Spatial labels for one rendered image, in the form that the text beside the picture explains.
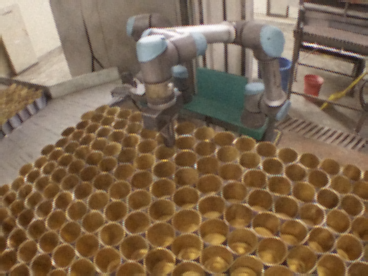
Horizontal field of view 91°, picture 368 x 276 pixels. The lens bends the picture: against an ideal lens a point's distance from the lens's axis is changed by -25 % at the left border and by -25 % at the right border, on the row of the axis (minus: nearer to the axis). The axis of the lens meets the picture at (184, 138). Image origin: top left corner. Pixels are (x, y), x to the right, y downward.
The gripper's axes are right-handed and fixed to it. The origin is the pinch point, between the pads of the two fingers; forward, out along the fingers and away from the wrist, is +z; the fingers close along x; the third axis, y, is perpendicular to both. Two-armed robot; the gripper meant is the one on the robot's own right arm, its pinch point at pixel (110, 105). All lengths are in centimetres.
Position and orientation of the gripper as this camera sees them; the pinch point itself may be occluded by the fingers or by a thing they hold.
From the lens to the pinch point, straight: 107.4
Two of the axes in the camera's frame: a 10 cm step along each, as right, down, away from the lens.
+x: -9.0, -1.9, 4.0
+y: 1.2, 7.7, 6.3
